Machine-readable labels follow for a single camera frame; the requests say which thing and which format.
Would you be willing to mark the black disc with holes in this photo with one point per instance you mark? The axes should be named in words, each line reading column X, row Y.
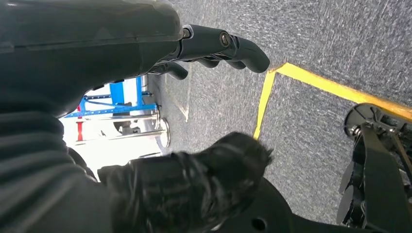
column 273, row 212

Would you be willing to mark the blue metal shelf rack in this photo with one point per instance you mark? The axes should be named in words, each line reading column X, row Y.
column 117, row 96

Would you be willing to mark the yellow floor tape square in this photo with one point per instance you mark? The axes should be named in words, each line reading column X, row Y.
column 322, row 84

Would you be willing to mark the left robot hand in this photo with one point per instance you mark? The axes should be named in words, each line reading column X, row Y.
column 64, row 48

